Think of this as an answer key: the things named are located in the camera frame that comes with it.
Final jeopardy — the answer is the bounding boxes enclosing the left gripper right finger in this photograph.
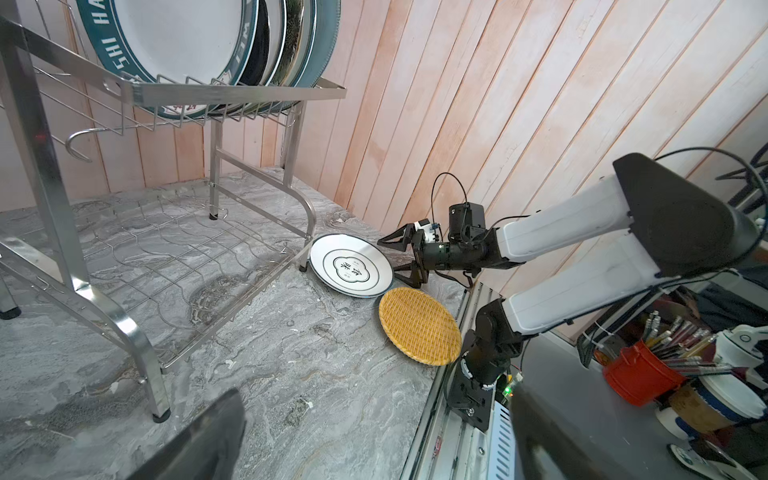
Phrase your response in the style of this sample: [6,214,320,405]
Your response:
[511,386,636,479]

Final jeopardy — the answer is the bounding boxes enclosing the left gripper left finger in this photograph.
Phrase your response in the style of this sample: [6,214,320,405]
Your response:
[130,388,246,479]

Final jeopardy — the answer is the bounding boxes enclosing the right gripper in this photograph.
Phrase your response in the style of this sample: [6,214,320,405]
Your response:
[377,222,498,288]

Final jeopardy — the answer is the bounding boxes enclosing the white plate black outline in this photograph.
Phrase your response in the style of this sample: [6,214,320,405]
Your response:
[309,233,394,299]

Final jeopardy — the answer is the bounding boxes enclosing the yellow woven plate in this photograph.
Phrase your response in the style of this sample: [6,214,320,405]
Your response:
[378,287,462,366]

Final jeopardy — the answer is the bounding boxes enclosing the grey-green plate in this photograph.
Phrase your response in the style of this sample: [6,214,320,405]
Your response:
[294,0,342,87]

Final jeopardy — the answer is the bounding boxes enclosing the white plate dark lettered rim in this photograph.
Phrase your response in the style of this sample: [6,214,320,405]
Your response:
[76,0,266,86]

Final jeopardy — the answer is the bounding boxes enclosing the dark blue oval plate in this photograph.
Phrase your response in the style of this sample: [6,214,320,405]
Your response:
[238,0,270,86]

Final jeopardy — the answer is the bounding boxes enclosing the mint plate with flower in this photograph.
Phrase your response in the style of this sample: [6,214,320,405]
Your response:
[278,0,316,87]

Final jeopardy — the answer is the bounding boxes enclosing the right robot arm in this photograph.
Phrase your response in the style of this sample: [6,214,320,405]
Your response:
[379,153,767,431]

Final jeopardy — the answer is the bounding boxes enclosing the chrome dish rack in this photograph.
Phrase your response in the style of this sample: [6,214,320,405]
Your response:
[1,1,346,423]

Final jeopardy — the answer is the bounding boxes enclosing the red utensil holder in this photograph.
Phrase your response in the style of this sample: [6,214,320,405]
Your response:
[602,341,686,407]

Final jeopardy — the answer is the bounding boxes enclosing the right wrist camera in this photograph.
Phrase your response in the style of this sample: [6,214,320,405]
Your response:
[414,219,441,242]

